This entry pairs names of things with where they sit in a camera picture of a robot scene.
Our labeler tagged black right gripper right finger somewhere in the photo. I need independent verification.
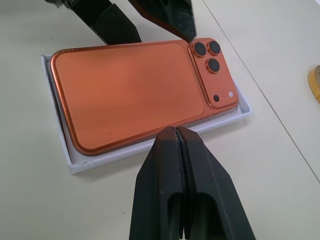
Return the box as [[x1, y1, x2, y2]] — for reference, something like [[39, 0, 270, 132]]
[[175, 126, 258, 240]]

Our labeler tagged white phone box base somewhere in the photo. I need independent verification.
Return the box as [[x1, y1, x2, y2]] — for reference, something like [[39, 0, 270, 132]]
[[40, 53, 252, 175]]

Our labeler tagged orange smartphone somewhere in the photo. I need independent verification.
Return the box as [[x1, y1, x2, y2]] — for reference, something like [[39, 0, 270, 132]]
[[49, 37, 239, 157]]

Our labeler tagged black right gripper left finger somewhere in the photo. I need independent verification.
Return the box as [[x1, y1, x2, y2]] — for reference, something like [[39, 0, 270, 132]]
[[128, 126, 185, 240]]

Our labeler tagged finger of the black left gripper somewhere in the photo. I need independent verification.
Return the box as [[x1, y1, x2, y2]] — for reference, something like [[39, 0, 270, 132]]
[[129, 0, 199, 43], [70, 0, 143, 46]]

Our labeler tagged yellow round object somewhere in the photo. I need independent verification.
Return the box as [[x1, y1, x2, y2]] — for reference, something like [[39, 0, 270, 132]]
[[306, 64, 320, 105]]

